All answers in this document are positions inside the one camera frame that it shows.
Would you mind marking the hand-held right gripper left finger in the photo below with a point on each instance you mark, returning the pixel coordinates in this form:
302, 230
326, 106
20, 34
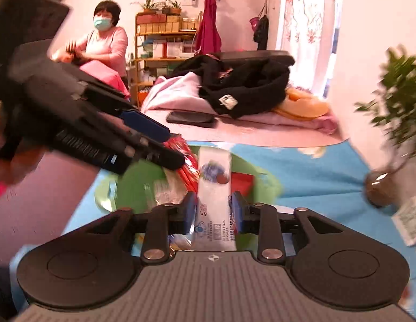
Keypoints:
191, 208

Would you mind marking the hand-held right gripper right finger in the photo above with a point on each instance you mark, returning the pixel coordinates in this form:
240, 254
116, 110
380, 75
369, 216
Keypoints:
235, 208

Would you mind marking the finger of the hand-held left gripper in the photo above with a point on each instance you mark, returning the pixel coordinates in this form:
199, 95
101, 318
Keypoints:
144, 124
161, 156

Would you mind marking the pink red snack packet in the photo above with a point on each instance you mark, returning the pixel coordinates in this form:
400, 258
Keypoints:
243, 182

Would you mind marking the white blue snack packet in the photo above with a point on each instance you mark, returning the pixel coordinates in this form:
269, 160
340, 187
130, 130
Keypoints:
213, 191

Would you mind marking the green plastic bowl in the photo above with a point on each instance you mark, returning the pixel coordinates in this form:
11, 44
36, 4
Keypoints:
141, 177

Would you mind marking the person's left hand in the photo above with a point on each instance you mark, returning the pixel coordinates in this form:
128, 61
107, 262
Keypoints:
20, 164

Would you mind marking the black tablet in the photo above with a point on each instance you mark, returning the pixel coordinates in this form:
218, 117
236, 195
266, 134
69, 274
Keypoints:
191, 119

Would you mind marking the pink blanket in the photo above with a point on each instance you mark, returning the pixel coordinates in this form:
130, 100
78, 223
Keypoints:
181, 90

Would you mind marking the pink cloth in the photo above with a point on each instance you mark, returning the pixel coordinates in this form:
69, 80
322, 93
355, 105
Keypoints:
105, 75

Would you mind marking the bamboo shelf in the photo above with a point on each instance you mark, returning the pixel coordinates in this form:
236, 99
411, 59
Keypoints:
161, 37

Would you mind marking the blue tablecloth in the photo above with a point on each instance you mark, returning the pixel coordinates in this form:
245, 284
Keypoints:
322, 181

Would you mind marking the black jacket with white tag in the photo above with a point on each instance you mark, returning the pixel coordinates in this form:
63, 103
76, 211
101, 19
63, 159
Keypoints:
248, 87

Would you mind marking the dark red coat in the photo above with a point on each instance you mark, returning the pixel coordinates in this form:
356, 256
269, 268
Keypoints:
208, 30

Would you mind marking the potted plants on shelf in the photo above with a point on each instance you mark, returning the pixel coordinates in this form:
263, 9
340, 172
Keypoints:
161, 6

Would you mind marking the black flat board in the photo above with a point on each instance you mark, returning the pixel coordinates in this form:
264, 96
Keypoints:
255, 55

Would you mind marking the black hanging garment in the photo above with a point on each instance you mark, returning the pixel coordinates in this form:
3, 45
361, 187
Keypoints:
261, 33

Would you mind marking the purple bag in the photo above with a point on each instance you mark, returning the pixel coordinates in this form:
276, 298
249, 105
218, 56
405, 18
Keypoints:
254, 23

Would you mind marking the small white patterned box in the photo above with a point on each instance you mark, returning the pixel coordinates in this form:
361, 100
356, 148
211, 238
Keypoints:
411, 221

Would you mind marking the floral curtain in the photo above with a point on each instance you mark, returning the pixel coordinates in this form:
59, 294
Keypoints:
305, 30

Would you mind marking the leafy plant in glass vase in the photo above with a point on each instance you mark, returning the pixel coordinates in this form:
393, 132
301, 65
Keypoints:
399, 100

